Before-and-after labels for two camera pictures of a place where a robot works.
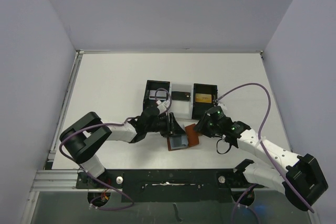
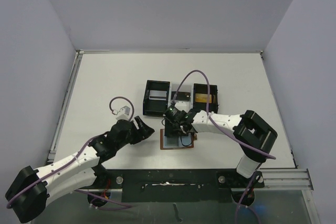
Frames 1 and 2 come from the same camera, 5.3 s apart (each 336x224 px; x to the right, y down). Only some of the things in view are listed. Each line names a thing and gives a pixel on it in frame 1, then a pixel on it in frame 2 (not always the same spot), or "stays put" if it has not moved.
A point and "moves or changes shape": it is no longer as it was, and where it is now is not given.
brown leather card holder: [192, 138] moves or changes shape
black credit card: [180, 96] stays put
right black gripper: [202, 127] to [174, 129]
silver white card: [160, 95] stays put
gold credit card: [203, 97] stays put
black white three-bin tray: [182, 100] stays put
